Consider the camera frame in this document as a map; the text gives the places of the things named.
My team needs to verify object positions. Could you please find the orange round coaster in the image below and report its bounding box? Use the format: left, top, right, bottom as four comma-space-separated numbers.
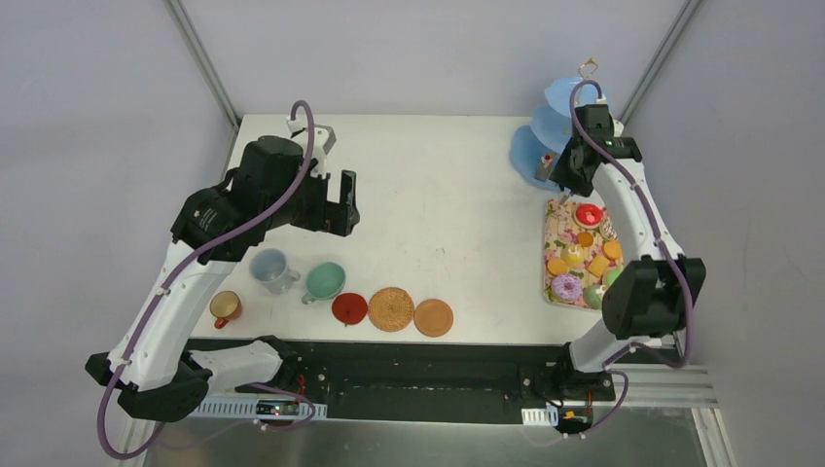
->
413, 299, 454, 338

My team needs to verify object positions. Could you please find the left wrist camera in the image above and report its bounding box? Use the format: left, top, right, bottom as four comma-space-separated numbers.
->
294, 126, 337, 179

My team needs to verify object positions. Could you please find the light blue mug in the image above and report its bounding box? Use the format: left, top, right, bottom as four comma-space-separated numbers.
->
248, 248, 301, 296

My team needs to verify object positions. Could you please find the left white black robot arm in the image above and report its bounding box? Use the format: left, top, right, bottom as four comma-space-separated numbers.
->
86, 126, 360, 422

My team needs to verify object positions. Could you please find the small orange cookie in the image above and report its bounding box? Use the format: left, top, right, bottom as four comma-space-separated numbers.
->
576, 231, 594, 248

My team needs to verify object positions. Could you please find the purple sprinkled donut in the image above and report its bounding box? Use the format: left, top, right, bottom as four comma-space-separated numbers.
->
551, 273, 584, 304

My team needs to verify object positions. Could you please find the woven rattan coaster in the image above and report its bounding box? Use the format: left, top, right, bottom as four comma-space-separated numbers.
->
368, 287, 414, 333

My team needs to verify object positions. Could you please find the chocolate slice cake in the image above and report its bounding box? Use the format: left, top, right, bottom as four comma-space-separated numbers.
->
534, 152, 556, 182

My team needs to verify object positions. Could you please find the red jam tart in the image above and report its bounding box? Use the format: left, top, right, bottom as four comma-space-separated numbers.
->
574, 203, 605, 230

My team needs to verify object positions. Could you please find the blue three-tier cake stand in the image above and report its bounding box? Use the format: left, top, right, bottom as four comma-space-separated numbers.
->
509, 58, 598, 193

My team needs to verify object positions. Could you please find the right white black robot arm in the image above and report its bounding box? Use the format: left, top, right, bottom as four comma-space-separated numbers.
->
551, 103, 706, 399

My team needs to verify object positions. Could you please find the white chocolate donut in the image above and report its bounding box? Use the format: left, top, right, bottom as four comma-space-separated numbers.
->
599, 217, 618, 240

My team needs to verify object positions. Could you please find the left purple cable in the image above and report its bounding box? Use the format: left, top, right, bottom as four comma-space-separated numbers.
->
96, 99, 317, 462

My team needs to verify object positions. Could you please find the floral serving tray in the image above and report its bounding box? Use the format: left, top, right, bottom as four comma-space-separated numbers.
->
544, 199, 624, 312

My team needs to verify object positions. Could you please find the rectangular yellow biscuit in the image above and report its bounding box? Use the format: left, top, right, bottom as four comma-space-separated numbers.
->
587, 254, 612, 278

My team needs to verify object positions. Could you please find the green frosted donut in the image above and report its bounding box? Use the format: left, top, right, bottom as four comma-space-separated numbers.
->
601, 267, 622, 288

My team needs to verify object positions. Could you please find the orange small mug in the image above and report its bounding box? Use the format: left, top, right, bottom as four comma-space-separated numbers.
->
209, 291, 243, 330

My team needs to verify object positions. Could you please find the green teacup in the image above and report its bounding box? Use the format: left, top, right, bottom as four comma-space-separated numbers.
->
301, 262, 346, 305

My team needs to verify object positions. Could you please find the round orange biscuit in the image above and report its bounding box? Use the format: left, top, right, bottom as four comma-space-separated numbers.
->
602, 240, 623, 261

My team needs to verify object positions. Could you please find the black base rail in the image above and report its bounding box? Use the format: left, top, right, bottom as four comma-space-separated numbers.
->
180, 338, 620, 427

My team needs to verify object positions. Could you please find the red apple coaster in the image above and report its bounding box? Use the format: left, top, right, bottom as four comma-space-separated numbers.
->
331, 293, 369, 326

